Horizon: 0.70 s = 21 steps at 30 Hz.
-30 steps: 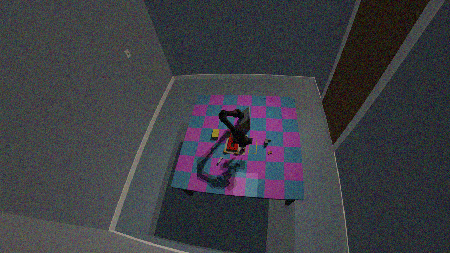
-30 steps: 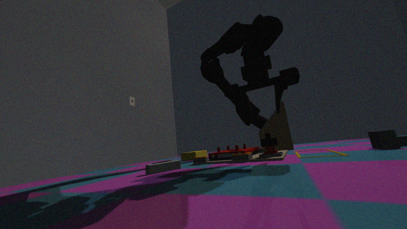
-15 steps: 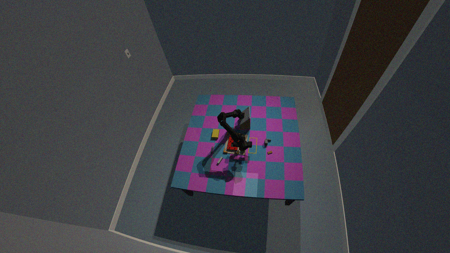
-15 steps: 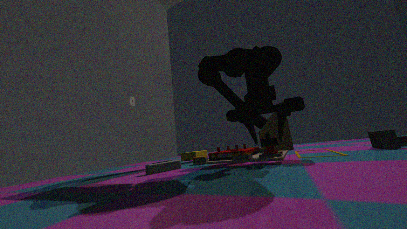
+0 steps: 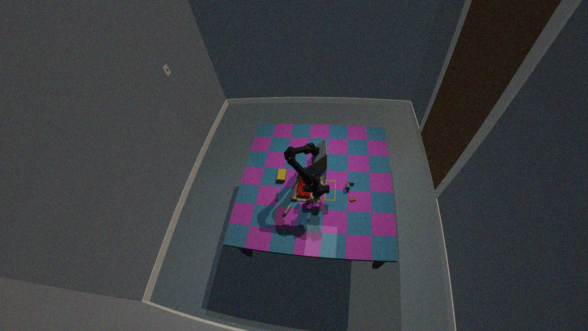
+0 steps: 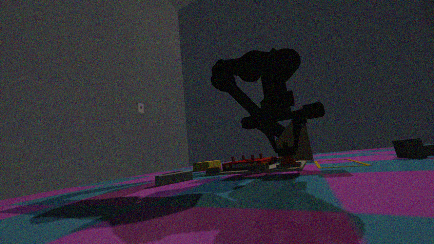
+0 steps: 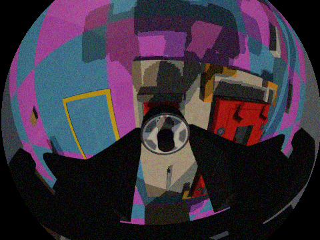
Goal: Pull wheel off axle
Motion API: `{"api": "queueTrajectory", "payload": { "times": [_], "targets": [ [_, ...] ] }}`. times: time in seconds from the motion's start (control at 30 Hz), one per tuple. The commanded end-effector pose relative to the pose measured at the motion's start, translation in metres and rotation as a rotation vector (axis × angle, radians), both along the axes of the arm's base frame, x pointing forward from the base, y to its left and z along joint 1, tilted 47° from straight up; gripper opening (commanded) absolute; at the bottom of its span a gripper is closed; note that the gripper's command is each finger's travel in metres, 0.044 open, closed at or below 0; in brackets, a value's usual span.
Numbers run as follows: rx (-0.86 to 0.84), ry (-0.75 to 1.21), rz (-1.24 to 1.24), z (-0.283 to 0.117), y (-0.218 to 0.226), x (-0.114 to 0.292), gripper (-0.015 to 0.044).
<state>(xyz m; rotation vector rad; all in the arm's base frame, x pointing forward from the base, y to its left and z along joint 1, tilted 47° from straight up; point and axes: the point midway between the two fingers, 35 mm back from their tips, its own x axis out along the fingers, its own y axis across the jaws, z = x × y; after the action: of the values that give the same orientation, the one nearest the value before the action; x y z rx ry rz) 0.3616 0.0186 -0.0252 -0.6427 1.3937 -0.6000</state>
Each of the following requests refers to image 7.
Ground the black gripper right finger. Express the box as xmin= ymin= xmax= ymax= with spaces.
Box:
xmin=189 ymin=124 xmax=285 ymax=213

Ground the black tyre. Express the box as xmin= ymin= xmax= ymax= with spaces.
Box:
xmin=139 ymin=104 xmax=190 ymax=155

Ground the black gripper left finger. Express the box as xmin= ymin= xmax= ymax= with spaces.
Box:
xmin=43 ymin=127 xmax=141 ymax=222

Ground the yellow rectangular outline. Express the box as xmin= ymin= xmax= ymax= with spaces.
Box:
xmin=63 ymin=89 xmax=120 ymax=160

